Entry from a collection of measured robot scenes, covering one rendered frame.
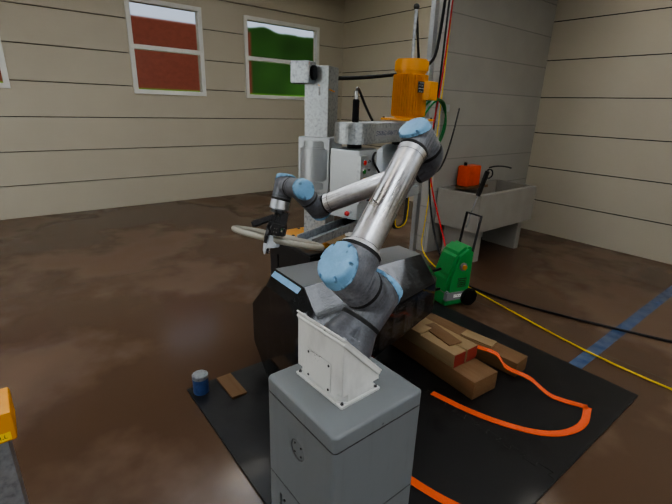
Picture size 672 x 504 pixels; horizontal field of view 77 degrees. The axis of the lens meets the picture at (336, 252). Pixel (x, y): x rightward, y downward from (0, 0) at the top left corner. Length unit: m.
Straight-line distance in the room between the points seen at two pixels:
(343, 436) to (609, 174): 6.03
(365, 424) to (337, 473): 0.17
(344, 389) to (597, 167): 5.98
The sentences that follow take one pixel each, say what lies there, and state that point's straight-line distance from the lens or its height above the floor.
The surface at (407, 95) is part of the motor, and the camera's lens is 3.11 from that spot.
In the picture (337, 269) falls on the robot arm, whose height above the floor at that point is 1.31.
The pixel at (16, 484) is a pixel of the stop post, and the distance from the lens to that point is 1.46.
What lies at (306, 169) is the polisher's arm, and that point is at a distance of 3.25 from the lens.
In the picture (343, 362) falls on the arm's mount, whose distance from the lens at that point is 1.36.
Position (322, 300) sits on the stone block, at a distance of 2.38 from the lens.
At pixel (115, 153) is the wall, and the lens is 8.18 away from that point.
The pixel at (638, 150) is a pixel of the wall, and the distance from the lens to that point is 6.82.
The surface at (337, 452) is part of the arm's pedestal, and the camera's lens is 1.41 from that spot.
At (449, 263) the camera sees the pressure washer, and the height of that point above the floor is 0.42.
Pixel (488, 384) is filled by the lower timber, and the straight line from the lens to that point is 3.09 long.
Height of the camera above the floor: 1.78
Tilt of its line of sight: 19 degrees down
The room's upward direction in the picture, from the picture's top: 2 degrees clockwise
